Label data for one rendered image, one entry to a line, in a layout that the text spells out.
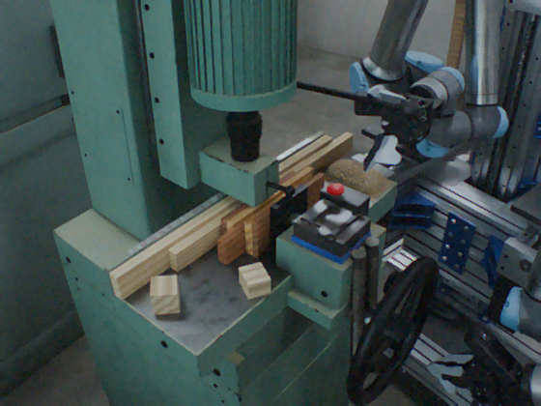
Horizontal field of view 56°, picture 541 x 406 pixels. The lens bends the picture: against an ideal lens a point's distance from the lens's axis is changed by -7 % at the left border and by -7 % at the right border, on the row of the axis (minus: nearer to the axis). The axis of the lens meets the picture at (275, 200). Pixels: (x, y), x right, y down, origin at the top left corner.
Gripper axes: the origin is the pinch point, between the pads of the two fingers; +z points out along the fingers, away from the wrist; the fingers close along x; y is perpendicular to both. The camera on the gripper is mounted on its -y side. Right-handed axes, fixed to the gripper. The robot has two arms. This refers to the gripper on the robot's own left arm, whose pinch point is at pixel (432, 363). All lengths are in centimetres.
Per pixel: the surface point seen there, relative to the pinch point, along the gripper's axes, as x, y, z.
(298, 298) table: -15.9, -25.9, 9.7
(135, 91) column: -16, -68, 28
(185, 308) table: -31.6, -33.7, 17.2
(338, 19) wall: 307, -78, 210
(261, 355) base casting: -23.1, -18.3, 16.7
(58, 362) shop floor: -27, 1, 137
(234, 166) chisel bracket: -11, -49, 17
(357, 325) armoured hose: -10.3, -16.7, 4.5
